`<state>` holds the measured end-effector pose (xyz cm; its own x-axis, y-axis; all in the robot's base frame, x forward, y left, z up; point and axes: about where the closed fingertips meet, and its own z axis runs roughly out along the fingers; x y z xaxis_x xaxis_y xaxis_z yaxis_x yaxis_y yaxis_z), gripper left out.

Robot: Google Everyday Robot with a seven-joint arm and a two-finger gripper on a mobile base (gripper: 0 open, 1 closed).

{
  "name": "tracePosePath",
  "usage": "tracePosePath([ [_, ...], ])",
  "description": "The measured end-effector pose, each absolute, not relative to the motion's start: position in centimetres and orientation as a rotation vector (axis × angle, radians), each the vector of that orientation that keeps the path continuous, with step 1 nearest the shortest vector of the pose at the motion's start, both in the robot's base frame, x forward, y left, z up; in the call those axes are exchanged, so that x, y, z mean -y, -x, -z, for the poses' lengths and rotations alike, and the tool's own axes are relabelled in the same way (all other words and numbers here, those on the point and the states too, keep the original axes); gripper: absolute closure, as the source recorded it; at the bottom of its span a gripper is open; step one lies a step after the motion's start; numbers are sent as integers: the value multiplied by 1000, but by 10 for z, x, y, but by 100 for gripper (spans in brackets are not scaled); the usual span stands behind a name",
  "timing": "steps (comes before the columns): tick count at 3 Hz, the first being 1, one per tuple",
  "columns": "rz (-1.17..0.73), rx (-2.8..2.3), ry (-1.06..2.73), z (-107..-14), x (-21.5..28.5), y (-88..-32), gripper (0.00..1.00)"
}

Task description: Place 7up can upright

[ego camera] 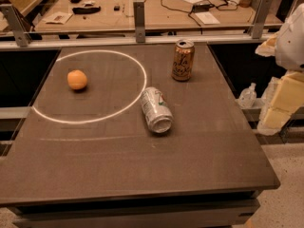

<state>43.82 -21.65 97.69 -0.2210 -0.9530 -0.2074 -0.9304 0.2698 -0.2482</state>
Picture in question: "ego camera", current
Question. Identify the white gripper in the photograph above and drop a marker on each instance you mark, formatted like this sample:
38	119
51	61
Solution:
291	47

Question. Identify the silver green 7up can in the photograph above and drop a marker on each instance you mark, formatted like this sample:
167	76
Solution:
157	114

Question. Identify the gold LaCroix can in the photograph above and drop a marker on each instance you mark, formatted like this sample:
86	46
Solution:
184	52

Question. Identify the clear sanitizer bottle left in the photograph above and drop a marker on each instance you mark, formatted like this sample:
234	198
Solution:
247	96

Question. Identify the white paper card right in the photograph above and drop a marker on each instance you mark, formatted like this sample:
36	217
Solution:
207	18

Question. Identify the white paper card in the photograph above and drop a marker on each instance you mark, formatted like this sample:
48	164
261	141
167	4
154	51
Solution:
207	18
58	18

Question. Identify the white circle marking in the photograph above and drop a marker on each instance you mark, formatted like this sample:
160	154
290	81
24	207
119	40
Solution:
115	81

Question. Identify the small black block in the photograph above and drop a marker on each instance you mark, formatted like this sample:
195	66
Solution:
117	7

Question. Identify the black stapler tool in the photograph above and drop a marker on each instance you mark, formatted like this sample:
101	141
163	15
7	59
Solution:
86	10

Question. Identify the orange fruit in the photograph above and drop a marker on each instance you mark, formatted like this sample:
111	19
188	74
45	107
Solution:
76	79

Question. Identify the wooden background desk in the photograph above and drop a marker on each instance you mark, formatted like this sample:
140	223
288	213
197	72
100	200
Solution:
159	15

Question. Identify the white paper card left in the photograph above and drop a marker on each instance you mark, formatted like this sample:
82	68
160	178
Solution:
58	18

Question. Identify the right metal bracket post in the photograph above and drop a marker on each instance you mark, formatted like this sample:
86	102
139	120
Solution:
262	11

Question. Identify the metal bracket post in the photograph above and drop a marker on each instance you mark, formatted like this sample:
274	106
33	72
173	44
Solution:
262	11
19	28
139	21

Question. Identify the middle metal bracket post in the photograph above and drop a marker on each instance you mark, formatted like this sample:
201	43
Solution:
139	21

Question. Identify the left metal bracket post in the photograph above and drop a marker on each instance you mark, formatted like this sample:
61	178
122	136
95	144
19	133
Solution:
19	28

